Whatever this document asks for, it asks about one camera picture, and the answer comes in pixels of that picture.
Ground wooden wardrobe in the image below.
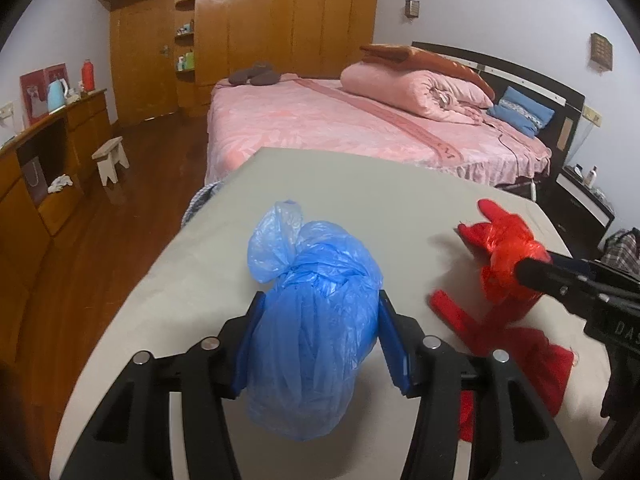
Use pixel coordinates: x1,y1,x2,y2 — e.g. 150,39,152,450
94,0,381,129

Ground black headboard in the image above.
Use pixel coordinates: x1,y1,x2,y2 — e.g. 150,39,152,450
410,41,586,159

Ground brown pillow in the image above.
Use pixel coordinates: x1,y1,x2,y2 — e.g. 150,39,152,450
359,43,494,89

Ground wooden desk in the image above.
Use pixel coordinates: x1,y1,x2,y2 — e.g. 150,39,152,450
0,87,114,303

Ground blue pillow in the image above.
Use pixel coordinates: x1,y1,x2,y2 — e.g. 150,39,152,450
485,85,556,139

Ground brown wall hanging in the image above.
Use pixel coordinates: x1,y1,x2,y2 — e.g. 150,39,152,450
589,32,614,72

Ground plaid bag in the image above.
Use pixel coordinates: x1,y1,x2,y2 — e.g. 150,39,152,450
599,228,640,277

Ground red gift box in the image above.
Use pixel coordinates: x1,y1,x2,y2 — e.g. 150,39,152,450
19,63,69,126

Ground red plastic bag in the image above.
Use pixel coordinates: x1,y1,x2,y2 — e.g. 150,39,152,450
429,288,575,442
457,198,554,319

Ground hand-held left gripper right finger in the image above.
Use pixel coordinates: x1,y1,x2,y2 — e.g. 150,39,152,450
377,290,584,480

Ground light blue kettle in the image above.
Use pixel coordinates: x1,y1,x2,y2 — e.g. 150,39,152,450
46,78,70,113

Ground grey paper bag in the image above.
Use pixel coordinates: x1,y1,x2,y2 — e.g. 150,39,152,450
19,156,47,206

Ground blue plastic bag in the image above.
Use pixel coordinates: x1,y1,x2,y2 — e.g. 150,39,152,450
247,200,385,442

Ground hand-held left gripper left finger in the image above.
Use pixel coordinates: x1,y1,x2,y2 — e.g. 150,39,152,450
60,290,266,480

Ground bed with pink sheet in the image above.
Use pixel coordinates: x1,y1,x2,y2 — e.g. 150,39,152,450
204,77,554,192

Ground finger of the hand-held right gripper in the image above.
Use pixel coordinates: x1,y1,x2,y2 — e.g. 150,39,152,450
515,252,607,312

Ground blue white striped cloth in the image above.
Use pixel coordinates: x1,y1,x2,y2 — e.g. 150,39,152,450
179,182,224,227

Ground black white nightstand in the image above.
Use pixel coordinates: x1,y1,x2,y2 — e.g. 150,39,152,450
537,164,616,257

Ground pink folded quilt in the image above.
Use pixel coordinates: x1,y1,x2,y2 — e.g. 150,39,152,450
339,62,496,124

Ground small white stool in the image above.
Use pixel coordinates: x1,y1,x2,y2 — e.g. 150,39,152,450
91,136,130,187

